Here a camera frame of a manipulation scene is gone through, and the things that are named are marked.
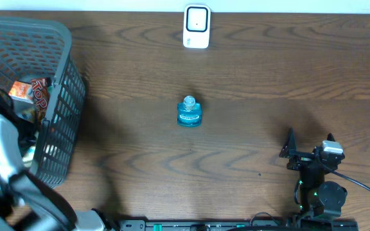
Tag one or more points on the orange small carton box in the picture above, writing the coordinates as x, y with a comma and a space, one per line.
21, 91

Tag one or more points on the blue glass bottle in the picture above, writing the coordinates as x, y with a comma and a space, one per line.
189, 112

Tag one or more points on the white barcode scanner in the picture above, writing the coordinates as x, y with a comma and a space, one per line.
196, 27

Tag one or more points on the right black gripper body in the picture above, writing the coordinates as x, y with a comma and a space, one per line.
302, 159

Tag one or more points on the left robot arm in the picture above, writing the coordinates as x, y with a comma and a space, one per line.
26, 203

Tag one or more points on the orange noodle snack packet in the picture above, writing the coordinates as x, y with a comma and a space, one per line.
28, 145

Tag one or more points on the grey plastic shopping basket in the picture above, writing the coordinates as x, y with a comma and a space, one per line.
29, 49

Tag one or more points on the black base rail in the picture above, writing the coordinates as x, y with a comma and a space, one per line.
258, 224

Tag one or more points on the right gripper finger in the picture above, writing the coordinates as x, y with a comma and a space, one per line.
289, 149
330, 137

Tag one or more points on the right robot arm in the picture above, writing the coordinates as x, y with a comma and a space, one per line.
317, 198

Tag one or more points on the red Top candy bar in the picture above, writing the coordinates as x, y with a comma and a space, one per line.
41, 97

